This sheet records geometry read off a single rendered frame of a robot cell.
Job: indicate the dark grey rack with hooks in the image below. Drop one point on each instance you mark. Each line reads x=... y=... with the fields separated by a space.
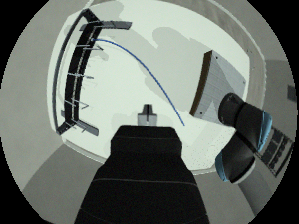
x=77 y=66

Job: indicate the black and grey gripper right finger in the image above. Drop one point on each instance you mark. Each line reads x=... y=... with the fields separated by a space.
x=152 y=118

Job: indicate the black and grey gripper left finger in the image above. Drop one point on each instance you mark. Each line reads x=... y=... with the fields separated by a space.
x=142 y=117

